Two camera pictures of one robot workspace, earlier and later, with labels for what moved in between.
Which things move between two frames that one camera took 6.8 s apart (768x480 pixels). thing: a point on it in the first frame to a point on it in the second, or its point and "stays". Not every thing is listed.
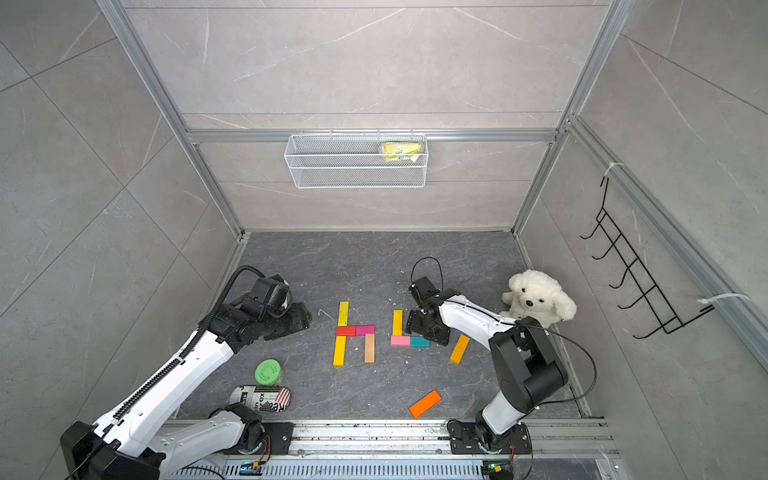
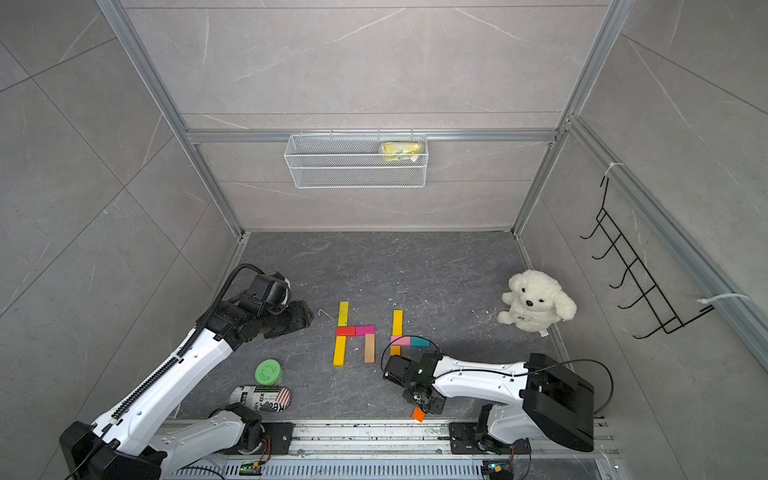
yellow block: [343, 314] stays
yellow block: [398, 325] stays
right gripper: [412, 324] to [432, 407]
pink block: [400, 341] stays
